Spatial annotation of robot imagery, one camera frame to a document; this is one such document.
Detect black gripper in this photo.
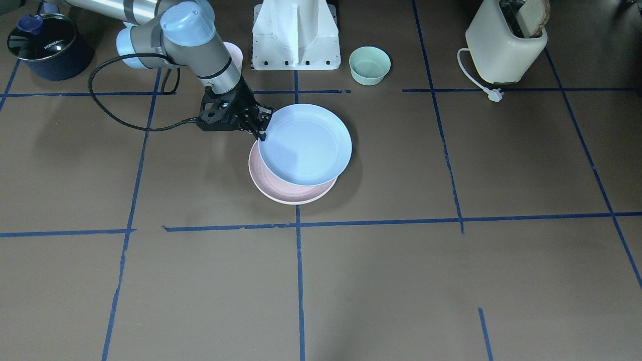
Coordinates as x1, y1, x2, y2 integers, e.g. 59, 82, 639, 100
196, 76, 274, 141

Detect blue plate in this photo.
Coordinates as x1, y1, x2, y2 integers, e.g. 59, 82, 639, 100
259, 104, 352, 187

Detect pink plate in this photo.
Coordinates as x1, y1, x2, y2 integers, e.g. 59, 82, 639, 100
248, 141, 337, 205

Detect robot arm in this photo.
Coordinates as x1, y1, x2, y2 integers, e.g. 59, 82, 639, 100
54, 1, 273, 141

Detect pink bowl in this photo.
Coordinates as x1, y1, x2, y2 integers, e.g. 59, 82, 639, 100
223, 42, 243, 71

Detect green bowl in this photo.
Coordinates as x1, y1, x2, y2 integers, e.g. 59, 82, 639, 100
349, 46, 392, 86

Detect dark blue saucepan with lid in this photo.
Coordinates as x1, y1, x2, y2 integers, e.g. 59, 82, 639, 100
7, 12, 95, 81

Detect cream toaster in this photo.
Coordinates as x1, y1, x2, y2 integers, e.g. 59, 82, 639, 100
465, 1, 548, 84

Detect slice of toast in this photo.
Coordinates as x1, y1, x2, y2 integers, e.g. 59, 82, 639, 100
519, 0, 551, 38

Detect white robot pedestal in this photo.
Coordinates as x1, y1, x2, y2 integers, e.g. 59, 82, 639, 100
251, 1, 342, 71

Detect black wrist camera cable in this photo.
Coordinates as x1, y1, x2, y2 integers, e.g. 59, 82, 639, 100
88, 53, 201, 132

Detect white toaster power cable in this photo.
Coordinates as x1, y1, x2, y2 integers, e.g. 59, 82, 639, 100
456, 48, 504, 103

